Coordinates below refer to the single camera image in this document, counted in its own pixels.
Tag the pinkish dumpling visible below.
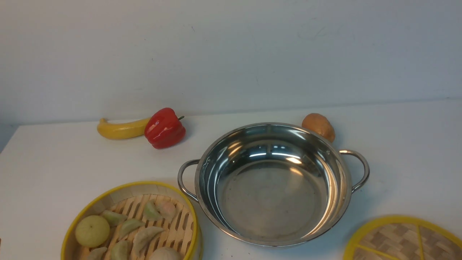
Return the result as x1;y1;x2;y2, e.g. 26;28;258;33
156;201;176;223

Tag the cream dumpling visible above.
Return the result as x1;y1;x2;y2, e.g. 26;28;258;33
132;226;164;257

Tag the round pale green bun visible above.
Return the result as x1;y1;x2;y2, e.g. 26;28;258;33
75;215;110;247

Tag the woven bamboo steamer lid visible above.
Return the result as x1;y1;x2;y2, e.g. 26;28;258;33
343;215;462;260

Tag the white round bun right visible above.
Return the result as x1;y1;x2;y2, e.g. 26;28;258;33
149;247;182;260

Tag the yellow plastic banana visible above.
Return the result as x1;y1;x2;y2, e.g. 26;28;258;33
97;118;150;140

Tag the red plastic bell pepper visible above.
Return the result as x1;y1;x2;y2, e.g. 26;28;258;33
144;108;186;150

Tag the stainless steel two-handled pot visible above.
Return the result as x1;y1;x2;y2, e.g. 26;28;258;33
178;123;370;247

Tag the pale green dumpling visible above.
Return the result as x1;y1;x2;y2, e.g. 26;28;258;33
143;200;163;221

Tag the brown potato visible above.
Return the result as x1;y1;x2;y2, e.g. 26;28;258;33
301;113;336;143

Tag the bamboo steamer basket yellow rim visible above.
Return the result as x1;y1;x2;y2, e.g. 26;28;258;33
61;181;203;260

